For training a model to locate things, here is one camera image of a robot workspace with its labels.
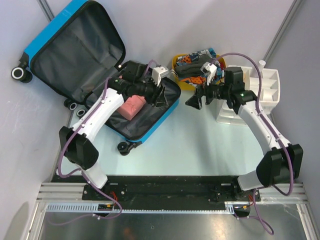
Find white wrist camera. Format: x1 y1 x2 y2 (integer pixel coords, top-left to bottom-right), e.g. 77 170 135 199
151 66 169 87
200 62 217 86

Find grey slotted cable duct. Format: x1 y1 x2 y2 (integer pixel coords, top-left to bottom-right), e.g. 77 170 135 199
46 203 251 215

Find white plastic drawer organizer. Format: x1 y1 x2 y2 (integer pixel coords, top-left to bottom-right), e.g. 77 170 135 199
216 66 281 126

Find yellow plastic basket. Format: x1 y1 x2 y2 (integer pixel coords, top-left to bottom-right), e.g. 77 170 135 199
171 53 227 91

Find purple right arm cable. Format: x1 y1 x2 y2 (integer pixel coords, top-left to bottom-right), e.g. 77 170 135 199
211 52 295 236

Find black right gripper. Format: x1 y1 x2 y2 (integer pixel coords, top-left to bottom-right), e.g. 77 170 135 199
185 74 231 111

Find blue fish-print kids suitcase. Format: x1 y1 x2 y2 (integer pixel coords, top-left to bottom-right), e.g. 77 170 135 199
11 0 181 156

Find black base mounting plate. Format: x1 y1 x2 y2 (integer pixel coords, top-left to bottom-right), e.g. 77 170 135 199
51 175 264 210

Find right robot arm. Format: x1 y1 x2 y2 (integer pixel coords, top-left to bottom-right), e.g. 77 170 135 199
185 66 303 201

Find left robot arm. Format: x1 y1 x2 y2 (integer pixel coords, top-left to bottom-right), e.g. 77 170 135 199
58 65 170 200

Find grey dotted socks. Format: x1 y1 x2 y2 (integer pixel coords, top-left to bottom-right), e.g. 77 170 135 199
175 55 213 78

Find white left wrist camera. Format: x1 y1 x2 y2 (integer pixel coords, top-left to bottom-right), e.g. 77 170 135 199
151 66 169 87

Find pink cloth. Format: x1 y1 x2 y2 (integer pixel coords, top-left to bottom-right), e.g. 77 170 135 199
117 95 146 121

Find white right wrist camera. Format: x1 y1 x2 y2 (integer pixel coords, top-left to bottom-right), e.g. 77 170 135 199
200 62 217 86

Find lilac cosmetic tube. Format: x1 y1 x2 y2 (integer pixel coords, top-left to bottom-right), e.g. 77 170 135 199
257 60 266 77

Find aluminium frame rail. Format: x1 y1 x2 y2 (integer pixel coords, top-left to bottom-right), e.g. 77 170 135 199
36 182 86 203

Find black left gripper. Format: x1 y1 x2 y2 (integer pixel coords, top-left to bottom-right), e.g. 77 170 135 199
134 76 169 108

